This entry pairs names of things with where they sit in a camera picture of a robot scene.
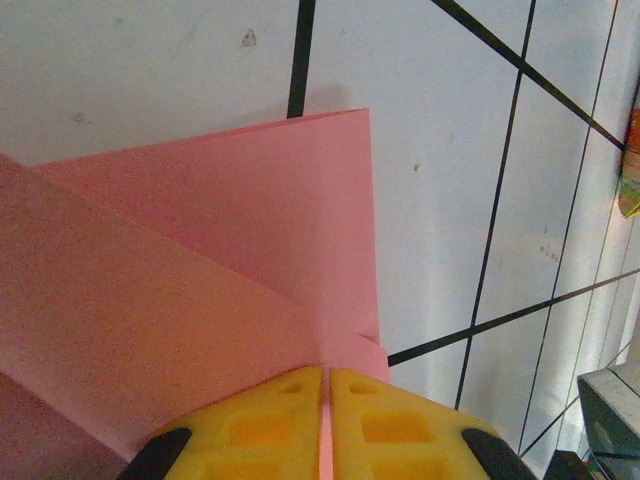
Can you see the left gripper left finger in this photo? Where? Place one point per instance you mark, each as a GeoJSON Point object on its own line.
{"type": "Point", "coordinates": [250, 435]}

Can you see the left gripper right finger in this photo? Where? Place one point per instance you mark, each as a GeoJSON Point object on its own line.
{"type": "Point", "coordinates": [400, 435]}

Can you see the pink paper sheet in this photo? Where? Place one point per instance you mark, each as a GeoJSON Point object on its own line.
{"type": "Point", "coordinates": [200, 250]}

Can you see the colourful fruit snack packet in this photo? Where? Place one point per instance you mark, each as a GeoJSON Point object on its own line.
{"type": "Point", "coordinates": [631, 165]}

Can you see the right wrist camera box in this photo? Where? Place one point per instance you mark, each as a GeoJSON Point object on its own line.
{"type": "Point", "coordinates": [612, 415]}

